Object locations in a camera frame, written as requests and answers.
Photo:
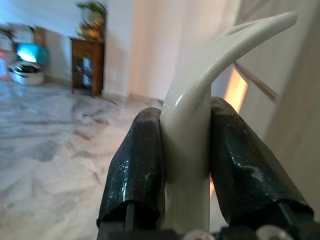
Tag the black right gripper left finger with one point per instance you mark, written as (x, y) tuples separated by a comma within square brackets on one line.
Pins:
[(135, 165)]

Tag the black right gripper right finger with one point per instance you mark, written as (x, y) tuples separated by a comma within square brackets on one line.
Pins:
[(240, 170)]

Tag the dark wooden cabinet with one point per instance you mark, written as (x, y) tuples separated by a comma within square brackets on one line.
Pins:
[(85, 52)]

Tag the white round container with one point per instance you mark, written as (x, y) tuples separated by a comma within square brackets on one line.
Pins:
[(26, 73)]

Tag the potted plant ornament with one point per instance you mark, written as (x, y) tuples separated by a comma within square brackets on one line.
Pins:
[(91, 22)]

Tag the teal box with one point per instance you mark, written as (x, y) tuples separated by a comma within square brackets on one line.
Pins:
[(32, 52)]

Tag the brown cardboard box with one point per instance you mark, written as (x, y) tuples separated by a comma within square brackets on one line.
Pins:
[(40, 36)]

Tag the orange white package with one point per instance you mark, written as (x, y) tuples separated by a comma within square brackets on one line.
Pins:
[(3, 65)]

